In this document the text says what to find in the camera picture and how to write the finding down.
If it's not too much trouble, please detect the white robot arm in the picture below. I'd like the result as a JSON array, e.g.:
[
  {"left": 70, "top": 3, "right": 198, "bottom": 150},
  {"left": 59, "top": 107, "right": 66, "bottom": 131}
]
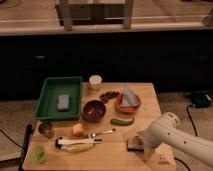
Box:
[{"left": 142, "top": 112, "right": 213, "bottom": 168}]

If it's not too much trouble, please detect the orange bowl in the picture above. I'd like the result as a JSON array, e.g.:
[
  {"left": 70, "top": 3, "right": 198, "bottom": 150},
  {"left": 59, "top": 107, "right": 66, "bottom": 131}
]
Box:
[{"left": 115, "top": 94, "right": 141, "bottom": 114}]

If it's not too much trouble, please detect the purple bowl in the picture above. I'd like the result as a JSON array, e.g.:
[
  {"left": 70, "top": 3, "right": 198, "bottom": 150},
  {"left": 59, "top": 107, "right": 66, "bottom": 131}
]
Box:
[{"left": 82, "top": 100, "right": 106, "bottom": 123}]

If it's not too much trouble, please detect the metal spoon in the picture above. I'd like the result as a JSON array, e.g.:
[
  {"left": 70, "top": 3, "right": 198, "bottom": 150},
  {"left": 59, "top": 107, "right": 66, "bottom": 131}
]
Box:
[{"left": 87, "top": 128, "right": 116, "bottom": 138}]

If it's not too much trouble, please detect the green cucumber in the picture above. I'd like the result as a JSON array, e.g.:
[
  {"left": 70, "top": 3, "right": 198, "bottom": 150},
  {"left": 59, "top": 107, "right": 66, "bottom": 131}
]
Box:
[{"left": 110, "top": 118, "right": 134, "bottom": 126}]

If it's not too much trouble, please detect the grey folded cloth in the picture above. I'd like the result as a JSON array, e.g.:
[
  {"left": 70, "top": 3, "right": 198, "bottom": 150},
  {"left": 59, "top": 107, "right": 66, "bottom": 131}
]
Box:
[{"left": 121, "top": 88, "right": 139, "bottom": 107}]

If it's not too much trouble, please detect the brown grapes bunch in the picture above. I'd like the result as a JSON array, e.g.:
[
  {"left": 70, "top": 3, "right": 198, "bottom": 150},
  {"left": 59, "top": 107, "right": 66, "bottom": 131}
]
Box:
[{"left": 100, "top": 91, "right": 119, "bottom": 103}]

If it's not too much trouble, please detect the yellow banana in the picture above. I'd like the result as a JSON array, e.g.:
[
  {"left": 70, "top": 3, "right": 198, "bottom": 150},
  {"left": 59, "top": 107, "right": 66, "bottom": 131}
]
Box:
[{"left": 61, "top": 144, "right": 94, "bottom": 153}]

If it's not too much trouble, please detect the blue black object on floor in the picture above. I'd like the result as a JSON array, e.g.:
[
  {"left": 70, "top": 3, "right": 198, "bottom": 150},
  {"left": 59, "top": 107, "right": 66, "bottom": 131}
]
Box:
[{"left": 190, "top": 92, "right": 211, "bottom": 108}]

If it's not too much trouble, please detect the orange peach fruit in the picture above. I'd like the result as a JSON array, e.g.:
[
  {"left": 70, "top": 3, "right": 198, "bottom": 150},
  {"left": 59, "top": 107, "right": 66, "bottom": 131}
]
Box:
[{"left": 71, "top": 123, "right": 84, "bottom": 137}]

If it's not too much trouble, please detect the white cup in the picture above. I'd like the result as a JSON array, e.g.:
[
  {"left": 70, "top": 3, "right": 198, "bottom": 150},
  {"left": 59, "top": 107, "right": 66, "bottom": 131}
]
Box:
[{"left": 89, "top": 75, "right": 102, "bottom": 90}]

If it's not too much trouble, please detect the grey sponge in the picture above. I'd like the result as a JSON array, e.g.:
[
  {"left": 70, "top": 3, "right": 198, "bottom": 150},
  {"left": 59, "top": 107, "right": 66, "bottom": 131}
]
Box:
[{"left": 57, "top": 94, "right": 69, "bottom": 111}]

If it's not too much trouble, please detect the small metal cup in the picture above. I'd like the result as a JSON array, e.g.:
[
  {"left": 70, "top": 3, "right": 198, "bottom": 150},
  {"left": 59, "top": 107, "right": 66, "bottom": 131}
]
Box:
[{"left": 38, "top": 121, "right": 54, "bottom": 138}]

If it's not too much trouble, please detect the green plastic tray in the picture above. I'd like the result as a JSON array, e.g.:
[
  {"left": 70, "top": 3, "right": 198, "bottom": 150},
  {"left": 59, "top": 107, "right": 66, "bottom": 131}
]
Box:
[{"left": 35, "top": 76, "right": 82, "bottom": 121}]

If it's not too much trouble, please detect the black cable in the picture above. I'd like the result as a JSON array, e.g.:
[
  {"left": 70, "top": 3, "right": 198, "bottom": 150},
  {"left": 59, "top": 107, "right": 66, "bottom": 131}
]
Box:
[{"left": 186, "top": 104, "right": 199, "bottom": 135}]

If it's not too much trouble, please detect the white handled tool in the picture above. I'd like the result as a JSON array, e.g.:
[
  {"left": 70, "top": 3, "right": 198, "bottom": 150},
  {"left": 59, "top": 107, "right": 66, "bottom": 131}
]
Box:
[{"left": 55, "top": 137, "right": 103, "bottom": 148}]

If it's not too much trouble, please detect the wooden chair frame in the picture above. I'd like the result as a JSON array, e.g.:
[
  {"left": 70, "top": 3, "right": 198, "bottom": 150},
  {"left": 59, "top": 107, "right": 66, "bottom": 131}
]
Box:
[{"left": 55, "top": 0, "right": 134, "bottom": 31}]

